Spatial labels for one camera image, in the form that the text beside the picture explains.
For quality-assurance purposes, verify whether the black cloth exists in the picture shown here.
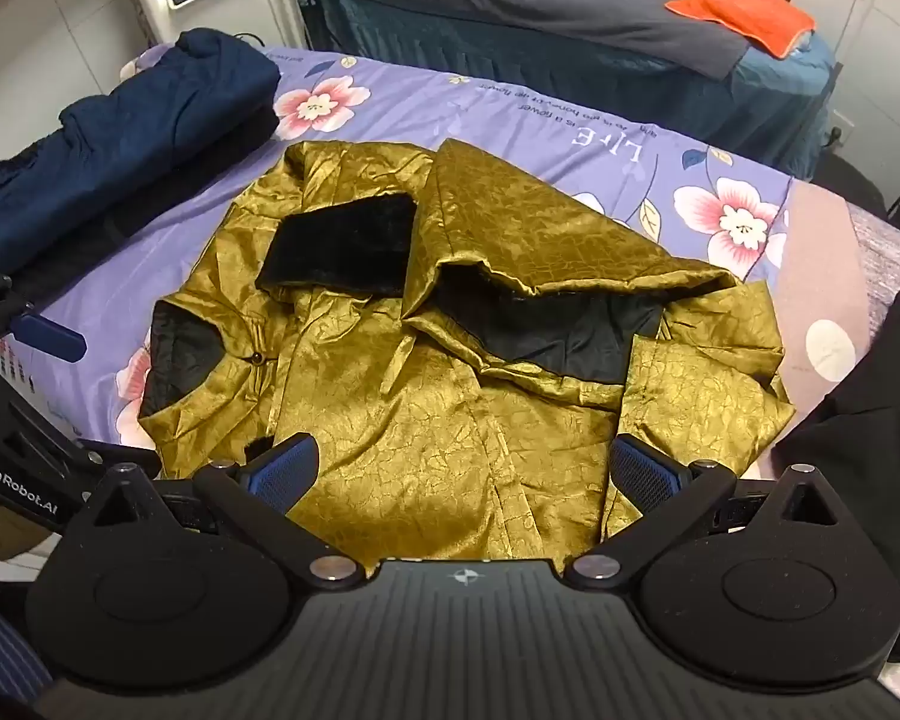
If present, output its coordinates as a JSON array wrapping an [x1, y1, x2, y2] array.
[[767, 287, 900, 665]]

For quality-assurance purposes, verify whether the pink spotted blanket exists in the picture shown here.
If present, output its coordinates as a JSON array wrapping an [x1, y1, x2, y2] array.
[[750, 178, 900, 458]]

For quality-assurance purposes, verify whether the folded black clothing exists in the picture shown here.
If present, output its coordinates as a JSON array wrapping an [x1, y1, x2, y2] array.
[[0, 99, 280, 310]]

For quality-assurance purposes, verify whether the orange towel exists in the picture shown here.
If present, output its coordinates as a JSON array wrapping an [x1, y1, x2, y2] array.
[[664, 0, 818, 61]]

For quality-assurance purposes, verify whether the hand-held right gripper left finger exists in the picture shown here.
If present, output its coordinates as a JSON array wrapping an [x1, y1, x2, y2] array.
[[82, 431, 370, 587]]

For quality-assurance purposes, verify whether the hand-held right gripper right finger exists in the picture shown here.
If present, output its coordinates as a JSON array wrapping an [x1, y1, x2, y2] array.
[[566, 431, 847, 587]]

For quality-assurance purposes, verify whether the folded navy blue clothing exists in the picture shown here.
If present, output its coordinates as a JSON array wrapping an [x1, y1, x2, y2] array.
[[0, 28, 283, 275]]

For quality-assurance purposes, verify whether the gold jacket with black lining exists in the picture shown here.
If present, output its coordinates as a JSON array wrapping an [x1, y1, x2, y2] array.
[[136, 139, 797, 563]]

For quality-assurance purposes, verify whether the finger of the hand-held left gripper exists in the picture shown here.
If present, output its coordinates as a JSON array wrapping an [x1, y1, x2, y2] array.
[[73, 436, 162, 482], [0, 268, 88, 383]]

